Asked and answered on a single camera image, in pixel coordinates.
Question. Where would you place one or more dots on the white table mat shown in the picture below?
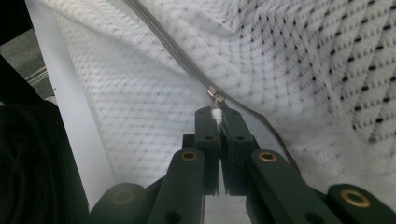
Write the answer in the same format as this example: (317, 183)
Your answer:
(68, 109)

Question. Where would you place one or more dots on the metal floor rail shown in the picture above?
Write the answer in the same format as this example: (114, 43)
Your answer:
(37, 76)

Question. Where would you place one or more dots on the black curtain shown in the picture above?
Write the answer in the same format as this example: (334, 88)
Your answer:
(12, 18)

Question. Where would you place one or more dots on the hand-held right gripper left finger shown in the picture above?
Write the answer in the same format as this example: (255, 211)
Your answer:
(205, 137)

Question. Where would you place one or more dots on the white mesh laundry bag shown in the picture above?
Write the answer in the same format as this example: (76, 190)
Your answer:
(140, 109)

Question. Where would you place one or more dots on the dark cloth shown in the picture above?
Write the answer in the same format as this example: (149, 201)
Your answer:
(31, 161)

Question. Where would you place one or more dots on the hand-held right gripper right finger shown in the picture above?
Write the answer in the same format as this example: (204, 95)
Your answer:
(236, 140)

